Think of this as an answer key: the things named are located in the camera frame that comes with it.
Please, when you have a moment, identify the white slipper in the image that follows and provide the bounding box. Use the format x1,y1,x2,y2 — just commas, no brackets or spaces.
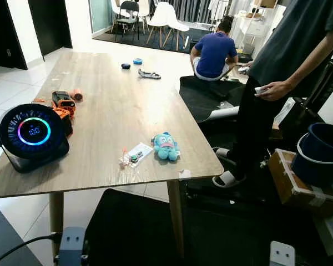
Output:
213,146,238,166
212,170,247,189

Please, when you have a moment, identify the black metal frame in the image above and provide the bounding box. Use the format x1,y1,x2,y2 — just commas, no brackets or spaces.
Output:
300,55,333,131

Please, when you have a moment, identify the black door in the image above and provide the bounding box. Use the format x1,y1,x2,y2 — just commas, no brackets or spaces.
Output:
0,0,28,71
28,0,73,57

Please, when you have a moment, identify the black dining chair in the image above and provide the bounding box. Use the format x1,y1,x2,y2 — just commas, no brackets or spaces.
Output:
114,1,142,42

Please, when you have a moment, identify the small orange cylinder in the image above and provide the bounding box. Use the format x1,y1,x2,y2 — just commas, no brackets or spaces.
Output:
69,88,84,103

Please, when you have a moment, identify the white shell chair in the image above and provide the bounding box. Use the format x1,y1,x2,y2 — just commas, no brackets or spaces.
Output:
146,2,190,50

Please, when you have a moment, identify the dark rug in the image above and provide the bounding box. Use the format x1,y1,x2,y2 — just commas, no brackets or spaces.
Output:
92,22,223,54

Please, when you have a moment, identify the black smooth floor mat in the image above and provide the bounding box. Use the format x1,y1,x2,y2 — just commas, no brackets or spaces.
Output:
83,187,333,266

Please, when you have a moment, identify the orange black toy machine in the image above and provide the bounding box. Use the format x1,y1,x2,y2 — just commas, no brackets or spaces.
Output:
50,91,77,137

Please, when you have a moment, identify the white drawer cabinet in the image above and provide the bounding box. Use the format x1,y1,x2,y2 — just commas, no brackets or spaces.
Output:
231,8,284,53

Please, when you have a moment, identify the grey curved strap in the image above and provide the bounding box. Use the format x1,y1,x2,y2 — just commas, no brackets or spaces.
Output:
137,69,162,80

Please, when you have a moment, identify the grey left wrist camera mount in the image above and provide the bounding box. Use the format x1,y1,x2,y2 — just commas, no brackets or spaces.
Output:
58,226,88,266

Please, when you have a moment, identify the black exercise mat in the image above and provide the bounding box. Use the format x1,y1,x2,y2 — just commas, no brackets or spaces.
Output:
179,75,250,124

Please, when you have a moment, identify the seated person in blue shirt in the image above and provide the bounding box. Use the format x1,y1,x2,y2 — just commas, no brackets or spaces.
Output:
189,16,239,83

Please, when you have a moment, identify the white rolled mat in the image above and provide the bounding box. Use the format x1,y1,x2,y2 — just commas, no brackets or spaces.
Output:
204,105,240,124

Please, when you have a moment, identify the teal plush toy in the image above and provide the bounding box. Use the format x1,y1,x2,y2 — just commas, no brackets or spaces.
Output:
152,132,180,162

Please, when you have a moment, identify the clear plastic bag with items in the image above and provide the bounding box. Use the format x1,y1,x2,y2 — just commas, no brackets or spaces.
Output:
119,142,154,168

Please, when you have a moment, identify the round wooden table leg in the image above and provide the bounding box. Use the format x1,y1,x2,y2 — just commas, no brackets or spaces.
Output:
166,178,186,261
48,192,65,261

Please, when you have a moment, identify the grey curtain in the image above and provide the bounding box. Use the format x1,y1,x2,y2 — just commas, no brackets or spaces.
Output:
172,0,223,25

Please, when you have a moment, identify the dark blue bucket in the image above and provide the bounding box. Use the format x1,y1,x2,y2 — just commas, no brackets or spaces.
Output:
291,122,333,188

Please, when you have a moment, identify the standing person in black clothes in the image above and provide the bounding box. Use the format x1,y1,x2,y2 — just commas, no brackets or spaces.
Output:
228,0,333,179

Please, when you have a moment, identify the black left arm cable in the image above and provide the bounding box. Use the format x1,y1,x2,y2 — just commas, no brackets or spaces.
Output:
0,233,62,266

